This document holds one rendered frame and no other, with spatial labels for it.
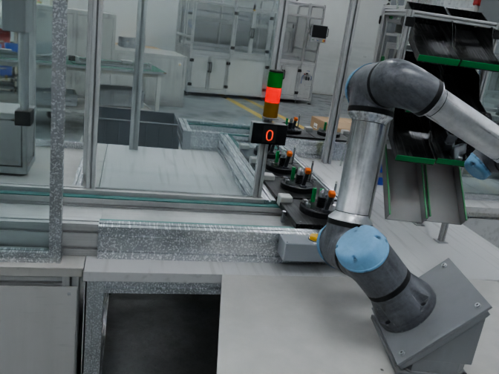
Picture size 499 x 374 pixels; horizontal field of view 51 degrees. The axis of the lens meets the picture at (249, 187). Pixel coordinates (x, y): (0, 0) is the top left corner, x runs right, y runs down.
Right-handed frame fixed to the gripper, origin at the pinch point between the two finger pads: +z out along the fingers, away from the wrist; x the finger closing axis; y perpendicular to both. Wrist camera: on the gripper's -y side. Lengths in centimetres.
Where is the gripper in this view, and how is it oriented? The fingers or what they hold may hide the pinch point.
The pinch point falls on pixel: (463, 146)
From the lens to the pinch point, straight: 189.9
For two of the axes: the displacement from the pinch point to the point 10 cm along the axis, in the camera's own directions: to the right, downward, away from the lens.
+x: 9.9, 1.7, 0.1
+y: -1.7, 9.8, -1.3
